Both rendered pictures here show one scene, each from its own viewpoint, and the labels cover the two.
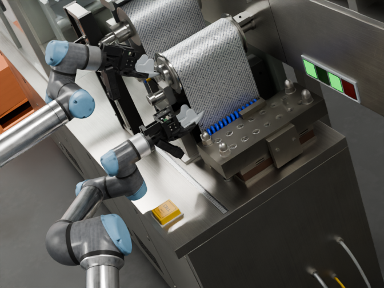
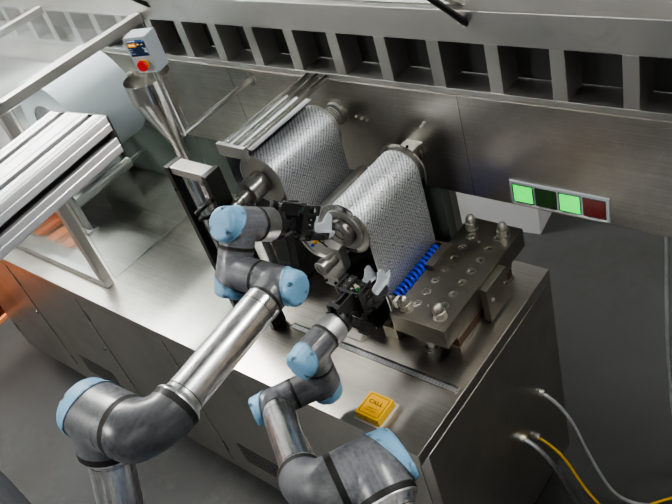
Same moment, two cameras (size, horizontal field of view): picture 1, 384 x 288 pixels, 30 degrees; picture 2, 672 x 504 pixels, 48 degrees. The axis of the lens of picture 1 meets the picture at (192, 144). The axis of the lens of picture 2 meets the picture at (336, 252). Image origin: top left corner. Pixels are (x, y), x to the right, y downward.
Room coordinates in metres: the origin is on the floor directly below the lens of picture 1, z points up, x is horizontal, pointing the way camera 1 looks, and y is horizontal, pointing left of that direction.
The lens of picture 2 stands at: (0.67, 0.62, 2.34)
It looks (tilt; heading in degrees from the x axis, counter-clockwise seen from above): 38 degrees down; 336
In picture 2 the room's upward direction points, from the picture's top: 19 degrees counter-clockwise
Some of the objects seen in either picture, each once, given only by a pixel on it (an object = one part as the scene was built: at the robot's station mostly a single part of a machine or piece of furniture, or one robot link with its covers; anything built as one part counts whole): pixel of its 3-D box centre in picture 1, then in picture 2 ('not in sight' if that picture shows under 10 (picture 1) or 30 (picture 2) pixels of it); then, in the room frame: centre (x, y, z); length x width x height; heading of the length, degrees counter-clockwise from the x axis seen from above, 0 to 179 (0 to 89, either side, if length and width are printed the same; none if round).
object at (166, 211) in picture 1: (166, 211); (375, 408); (1.77, 0.16, 0.91); 0.07 x 0.07 x 0.02; 16
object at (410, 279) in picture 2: (234, 118); (418, 271); (1.94, -0.16, 1.03); 0.21 x 0.04 x 0.03; 106
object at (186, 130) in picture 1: (183, 129); (374, 297); (1.90, 0.01, 1.09); 0.09 x 0.05 x 0.02; 105
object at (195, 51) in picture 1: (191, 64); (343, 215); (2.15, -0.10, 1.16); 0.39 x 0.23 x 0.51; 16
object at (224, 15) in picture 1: (234, 33); (402, 168); (2.06, -0.26, 1.25); 0.15 x 0.01 x 0.15; 16
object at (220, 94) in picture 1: (223, 94); (405, 244); (1.97, -0.16, 1.11); 0.23 x 0.01 x 0.18; 106
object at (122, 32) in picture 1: (121, 31); (254, 187); (2.22, 0.07, 1.34); 0.06 x 0.06 x 0.06; 16
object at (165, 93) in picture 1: (174, 123); (344, 293); (2.01, 0.03, 1.05); 0.06 x 0.05 x 0.31; 106
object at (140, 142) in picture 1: (140, 144); (330, 328); (1.88, 0.15, 1.11); 0.08 x 0.05 x 0.08; 16
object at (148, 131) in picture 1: (161, 130); (350, 303); (1.90, 0.07, 1.12); 0.12 x 0.08 x 0.09; 106
